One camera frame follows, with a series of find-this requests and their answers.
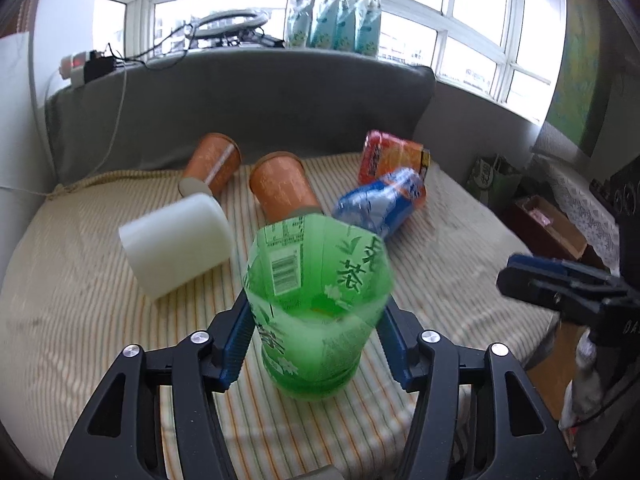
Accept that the brown cardboard box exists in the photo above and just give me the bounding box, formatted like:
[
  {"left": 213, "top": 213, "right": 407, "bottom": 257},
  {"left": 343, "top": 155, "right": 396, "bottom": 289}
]
[{"left": 504, "top": 195, "right": 589, "bottom": 262}]

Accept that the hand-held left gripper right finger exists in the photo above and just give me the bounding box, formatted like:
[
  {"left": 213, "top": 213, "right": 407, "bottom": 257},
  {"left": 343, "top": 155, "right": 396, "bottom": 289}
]
[{"left": 376, "top": 299, "right": 582, "bottom": 480}]

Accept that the black cable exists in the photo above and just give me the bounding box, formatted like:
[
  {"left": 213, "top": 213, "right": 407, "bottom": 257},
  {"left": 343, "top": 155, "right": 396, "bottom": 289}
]
[{"left": 104, "top": 21, "right": 202, "bottom": 67}]

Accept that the white plastic cup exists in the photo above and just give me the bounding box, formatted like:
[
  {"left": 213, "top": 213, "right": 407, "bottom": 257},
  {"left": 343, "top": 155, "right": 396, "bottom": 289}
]
[{"left": 118, "top": 192, "right": 232, "bottom": 301}]

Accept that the white lace cloth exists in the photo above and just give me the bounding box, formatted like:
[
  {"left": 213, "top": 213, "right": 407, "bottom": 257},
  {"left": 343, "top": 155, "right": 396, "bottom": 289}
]
[{"left": 531, "top": 122, "right": 621, "bottom": 272}]

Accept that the red orange snack packet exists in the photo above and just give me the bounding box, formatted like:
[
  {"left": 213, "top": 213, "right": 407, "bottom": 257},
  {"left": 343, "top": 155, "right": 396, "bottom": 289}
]
[{"left": 357, "top": 130, "right": 432, "bottom": 186}]

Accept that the ring light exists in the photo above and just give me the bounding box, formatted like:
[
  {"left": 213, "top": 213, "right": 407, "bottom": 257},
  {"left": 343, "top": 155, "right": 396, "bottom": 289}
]
[{"left": 191, "top": 9, "right": 271, "bottom": 45}]

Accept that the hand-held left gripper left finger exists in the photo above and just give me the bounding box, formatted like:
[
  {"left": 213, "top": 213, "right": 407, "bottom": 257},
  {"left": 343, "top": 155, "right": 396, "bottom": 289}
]
[{"left": 52, "top": 291, "right": 254, "bottom": 480}]

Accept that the white cable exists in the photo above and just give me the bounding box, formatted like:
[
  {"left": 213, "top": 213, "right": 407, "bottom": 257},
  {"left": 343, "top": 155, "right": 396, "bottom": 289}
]
[{"left": 0, "top": 64, "right": 129, "bottom": 194}]

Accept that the teal tissue pack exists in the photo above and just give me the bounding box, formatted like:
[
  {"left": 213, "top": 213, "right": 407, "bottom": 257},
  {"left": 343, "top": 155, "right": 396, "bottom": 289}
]
[
  {"left": 285, "top": 0, "right": 321, "bottom": 50},
  {"left": 334, "top": 0, "right": 368, "bottom": 54},
  {"left": 354, "top": 0, "right": 384, "bottom": 57},
  {"left": 310, "top": 0, "right": 346, "bottom": 52}
]

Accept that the white power strip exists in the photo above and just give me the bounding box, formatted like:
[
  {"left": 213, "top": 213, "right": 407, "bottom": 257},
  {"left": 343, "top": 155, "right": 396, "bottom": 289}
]
[{"left": 60, "top": 50, "right": 101, "bottom": 87}]

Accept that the blue cut bottle cup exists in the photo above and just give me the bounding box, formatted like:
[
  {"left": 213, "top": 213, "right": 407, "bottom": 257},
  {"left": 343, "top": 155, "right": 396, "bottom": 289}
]
[{"left": 332, "top": 166, "right": 427, "bottom": 238}]

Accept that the black power adapter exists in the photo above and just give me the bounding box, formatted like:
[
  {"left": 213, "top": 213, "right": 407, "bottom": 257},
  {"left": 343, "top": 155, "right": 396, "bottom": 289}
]
[{"left": 84, "top": 56, "right": 117, "bottom": 84}]

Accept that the orange paper cup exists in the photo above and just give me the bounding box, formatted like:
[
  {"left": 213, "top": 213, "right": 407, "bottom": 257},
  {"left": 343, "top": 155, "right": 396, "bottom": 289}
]
[
  {"left": 178, "top": 133, "right": 242, "bottom": 198},
  {"left": 248, "top": 152, "right": 322, "bottom": 223}
]

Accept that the striped bed sheet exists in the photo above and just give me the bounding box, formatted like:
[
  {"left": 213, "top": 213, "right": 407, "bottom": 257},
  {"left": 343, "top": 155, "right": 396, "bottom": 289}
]
[{"left": 0, "top": 156, "right": 562, "bottom": 480}]

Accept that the green paper bag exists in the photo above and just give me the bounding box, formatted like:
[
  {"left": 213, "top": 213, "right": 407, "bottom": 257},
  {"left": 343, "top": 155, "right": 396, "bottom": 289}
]
[{"left": 467, "top": 154, "right": 523, "bottom": 211}]

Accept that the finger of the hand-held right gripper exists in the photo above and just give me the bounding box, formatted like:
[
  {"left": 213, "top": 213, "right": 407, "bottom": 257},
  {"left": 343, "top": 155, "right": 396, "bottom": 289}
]
[
  {"left": 496, "top": 267, "right": 637, "bottom": 329},
  {"left": 506, "top": 254, "right": 615, "bottom": 285}
]

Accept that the green cut bottle cup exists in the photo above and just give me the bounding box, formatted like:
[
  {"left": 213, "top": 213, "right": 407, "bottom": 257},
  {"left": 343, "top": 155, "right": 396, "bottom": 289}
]
[{"left": 243, "top": 214, "right": 396, "bottom": 401}]

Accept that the green wall poster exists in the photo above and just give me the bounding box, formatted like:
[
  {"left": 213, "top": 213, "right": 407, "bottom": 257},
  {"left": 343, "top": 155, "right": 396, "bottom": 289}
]
[{"left": 544, "top": 0, "right": 617, "bottom": 157}]

